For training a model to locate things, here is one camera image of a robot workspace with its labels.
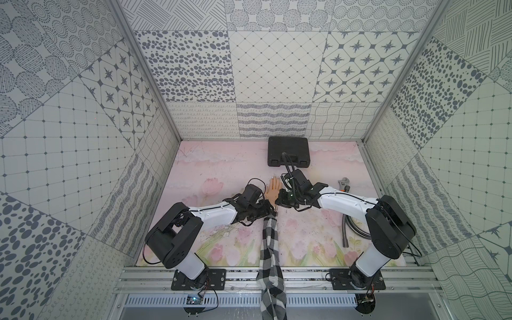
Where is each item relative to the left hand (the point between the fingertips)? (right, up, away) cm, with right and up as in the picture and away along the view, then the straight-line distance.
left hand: (275, 214), depth 86 cm
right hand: (0, +4, +1) cm, 4 cm away
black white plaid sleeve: (-3, -18, -18) cm, 25 cm away
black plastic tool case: (+14, +31, +26) cm, 42 cm away
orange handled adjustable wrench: (+36, +12, +15) cm, 41 cm away
